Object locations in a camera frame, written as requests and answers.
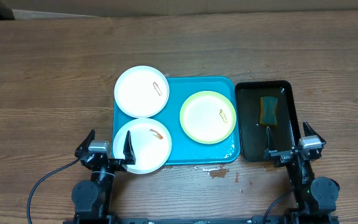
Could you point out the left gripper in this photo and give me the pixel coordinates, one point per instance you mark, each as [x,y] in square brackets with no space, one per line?
[128,156]

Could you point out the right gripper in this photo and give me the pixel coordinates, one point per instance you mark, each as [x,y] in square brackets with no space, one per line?
[285,157]

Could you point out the green yellow sponge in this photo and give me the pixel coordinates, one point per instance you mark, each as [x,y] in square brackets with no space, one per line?
[268,110]

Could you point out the white plate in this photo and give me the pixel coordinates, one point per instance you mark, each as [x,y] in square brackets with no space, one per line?
[151,143]
[141,91]

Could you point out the yellow-green rimmed plate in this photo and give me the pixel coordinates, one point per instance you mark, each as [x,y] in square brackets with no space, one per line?
[207,117]

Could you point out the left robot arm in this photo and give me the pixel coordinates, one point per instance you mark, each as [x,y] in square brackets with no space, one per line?
[92,197]

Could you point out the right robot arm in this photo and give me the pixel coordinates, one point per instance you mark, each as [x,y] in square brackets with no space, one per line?
[315,196]

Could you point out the black rectangular water tray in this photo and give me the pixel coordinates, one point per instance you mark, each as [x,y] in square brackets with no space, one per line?
[252,134]

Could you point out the teal plastic tray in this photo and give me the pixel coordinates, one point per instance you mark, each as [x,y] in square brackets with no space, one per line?
[185,150]

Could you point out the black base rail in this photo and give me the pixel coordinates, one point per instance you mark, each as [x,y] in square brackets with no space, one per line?
[258,219]

